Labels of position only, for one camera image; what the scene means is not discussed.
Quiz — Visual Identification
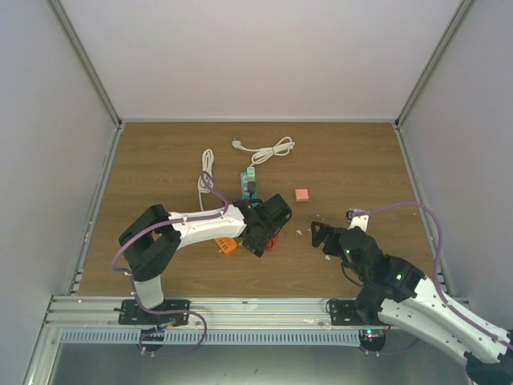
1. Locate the aluminium front rail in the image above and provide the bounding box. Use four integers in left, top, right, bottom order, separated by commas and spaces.
42, 296, 366, 330

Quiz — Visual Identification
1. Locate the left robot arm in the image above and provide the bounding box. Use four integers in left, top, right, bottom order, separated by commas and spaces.
112, 194, 293, 324

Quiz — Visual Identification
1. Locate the white cable of teal strip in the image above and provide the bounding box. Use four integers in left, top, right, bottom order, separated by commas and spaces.
230, 136, 296, 169

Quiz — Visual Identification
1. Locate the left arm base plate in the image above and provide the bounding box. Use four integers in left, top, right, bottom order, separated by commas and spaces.
114, 299, 191, 328

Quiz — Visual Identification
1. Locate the teal power strip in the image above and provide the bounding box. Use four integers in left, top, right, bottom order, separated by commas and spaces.
240, 170, 258, 201

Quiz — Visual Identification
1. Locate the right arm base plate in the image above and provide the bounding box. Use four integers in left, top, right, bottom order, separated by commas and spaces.
325, 298, 399, 328

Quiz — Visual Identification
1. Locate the aluminium frame post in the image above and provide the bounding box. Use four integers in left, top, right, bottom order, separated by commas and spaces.
394, 0, 476, 131
47, 0, 123, 131

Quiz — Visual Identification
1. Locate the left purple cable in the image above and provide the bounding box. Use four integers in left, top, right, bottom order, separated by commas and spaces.
110, 171, 232, 356

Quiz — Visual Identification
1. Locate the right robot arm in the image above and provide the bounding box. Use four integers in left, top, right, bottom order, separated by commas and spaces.
311, 217, 512, 384

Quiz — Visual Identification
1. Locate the grey slotted cable duct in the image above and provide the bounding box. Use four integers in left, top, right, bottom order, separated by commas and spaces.
61, 329, 360, 347

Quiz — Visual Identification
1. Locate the red charger cube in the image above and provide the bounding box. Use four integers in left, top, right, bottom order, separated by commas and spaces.
265, 236, 277, 250

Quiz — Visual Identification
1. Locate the left aluminium frame post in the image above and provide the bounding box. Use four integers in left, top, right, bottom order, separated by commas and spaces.
47, 0, 123, 131

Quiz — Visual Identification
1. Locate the pink charger cube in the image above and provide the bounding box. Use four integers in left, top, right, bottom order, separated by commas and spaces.
294, 188, 310, 202

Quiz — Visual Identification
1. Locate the black charger adapter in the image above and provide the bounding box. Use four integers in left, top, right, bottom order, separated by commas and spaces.
247, 181, 257, 196

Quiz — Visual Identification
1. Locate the orange power strip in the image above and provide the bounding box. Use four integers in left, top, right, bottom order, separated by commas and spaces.
214, 237, 238, 255

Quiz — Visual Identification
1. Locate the white cable of orange strip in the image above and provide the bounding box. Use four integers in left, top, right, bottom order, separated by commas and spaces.
198, 148, 216, 212

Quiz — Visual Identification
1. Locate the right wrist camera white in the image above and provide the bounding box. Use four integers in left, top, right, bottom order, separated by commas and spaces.
346, 208, 370, 233

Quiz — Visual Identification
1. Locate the right aluminium frame post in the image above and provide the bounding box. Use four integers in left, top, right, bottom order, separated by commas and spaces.
394, 0, 476, 131

